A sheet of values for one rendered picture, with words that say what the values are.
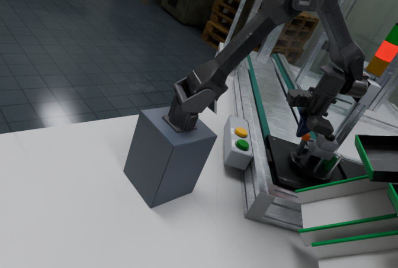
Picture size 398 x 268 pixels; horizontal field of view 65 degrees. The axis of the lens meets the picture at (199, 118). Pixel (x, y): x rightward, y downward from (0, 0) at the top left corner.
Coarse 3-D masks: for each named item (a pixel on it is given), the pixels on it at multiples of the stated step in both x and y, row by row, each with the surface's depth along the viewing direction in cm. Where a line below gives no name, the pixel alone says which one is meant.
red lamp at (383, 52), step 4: (384, 40) 95; (384, 44) 94; (388, 44) 93; (392, 44) 93; (380, 48) 95; (384, 48) 94; (388, 48) 93; (392, 48) 93; (396, 48) 93; (376, 52) 97; (380, 52) 95; (384, 52) 94; (388, 52) 94; (392, 52) 93; (396, 52) 94; (380, 56) 95; (384, 56) 94; (388, 56) 94; (392, 56) 94; (388, 60) 95
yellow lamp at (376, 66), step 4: (376, 56) 97; (372, 60) 97; (376, 60) 96; (380, 60) 95; (384, 60) 95; (368, 64) 99; (372, 64) 97; (376, 64) 96; (380, 64) 96; (384, 64) 95; (388, 64) 96; (368, 68) 98; (372, 68) 97; (376, 68) 96; (380, 68) 96; (384, 68) 96; (372, 72) 97; (376, 72) 97; (380, 72) 97
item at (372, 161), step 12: (360, 144) 62; (372, 144) 66; (384, 144) 65; (396, 144) 65; (360, 156) 62; (372, 156) 62; (384, 156) 62; (396, 156) 61; (372, 168) 55; (384, 168) 58; (396, 168) 58; (372, 180) 56; (384, 180) 55; (396, 180) 55
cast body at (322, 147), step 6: (318, 138) 92; (324, 138) 89; (330, 138) 89; (312, 144) 92; (318, 144) 91; (324, 144) 89; (330, 144) 89; (336, 144) 89; (312, 150) 91; (318, 150) 90; (324, 150) 90; (330, 150) 90; (318, 156) 91; (324, 156) 91; (330, 156) 91
